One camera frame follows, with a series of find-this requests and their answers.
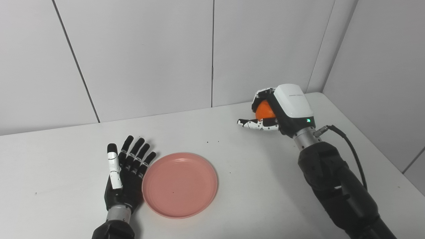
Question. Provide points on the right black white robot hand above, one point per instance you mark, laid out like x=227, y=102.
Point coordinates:
x=292, y=106

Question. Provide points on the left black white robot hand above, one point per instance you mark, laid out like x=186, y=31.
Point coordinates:
x=129, y=179

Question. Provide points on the orange fruit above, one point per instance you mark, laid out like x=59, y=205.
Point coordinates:
x=264, y=112

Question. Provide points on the pink round plate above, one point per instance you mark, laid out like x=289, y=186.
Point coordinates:
x=179, y=185

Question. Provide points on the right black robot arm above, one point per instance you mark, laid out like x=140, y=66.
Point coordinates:
x=335, y=182

